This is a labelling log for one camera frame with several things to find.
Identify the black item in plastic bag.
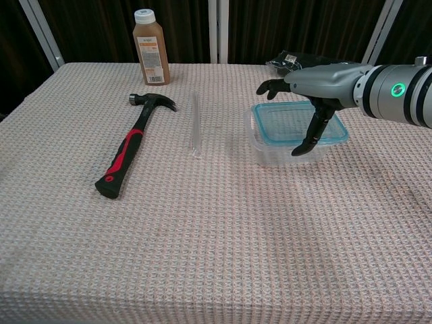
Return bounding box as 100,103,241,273
265,49,360,78

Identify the clear plastic food container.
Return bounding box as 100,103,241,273
243,101,350,167

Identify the white upright frame post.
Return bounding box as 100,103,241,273
207,0,217,64
219,0,229,64

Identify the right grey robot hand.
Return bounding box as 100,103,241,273
255,63,375,157

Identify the black pleated curtain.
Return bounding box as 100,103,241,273
0,0,432,117

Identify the blue translucent container lid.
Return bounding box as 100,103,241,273
252,101,350,146

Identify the clear glass test tube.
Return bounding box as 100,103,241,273
187,90,205,159

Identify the black and red claw hammer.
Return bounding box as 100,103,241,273
94,92,178,200

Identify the white slanted frame post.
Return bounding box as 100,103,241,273
361,0,404,67
18,0,65,72

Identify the pink waffle weave tablecloth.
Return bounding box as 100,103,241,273
0,62,432,324

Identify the brown juice bottle white cap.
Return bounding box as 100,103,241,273
132,9,171,86

